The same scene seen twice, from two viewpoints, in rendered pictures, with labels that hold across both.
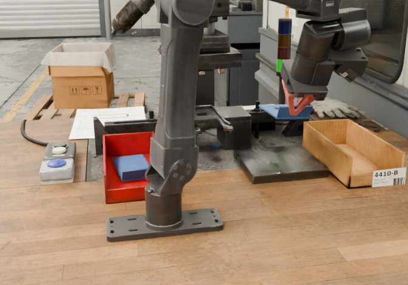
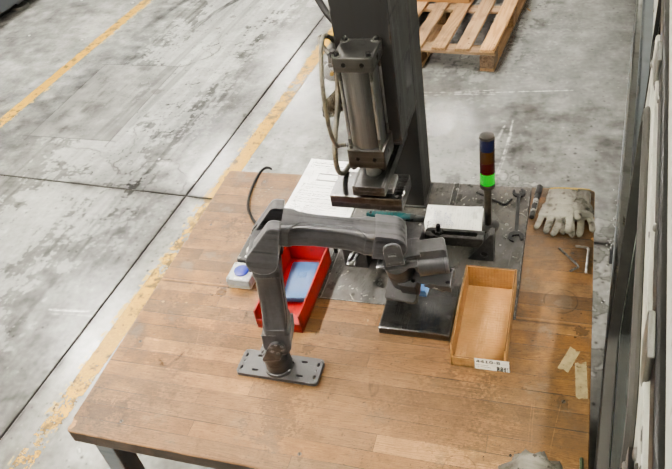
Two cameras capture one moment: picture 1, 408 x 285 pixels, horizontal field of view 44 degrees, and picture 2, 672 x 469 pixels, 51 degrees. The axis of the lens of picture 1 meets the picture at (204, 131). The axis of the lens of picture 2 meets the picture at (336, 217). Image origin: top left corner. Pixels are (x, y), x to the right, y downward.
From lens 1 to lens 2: 1.10 m
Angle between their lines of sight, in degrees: 36
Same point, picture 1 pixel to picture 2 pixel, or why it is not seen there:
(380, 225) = (433, 421)
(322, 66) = (403, 286)
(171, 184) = (270, 356)
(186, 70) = (270, 293)
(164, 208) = (270, 365)
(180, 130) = (272, 325)
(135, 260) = (242, 400)
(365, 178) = (467, 361)
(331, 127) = (497, 274)
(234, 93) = not seen: outside the picture
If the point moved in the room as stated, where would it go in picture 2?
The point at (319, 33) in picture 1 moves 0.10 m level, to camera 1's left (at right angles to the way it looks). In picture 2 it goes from (390, 270) to (345, 258)
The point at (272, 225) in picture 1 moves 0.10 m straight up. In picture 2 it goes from (353, 393) to (347, 365)
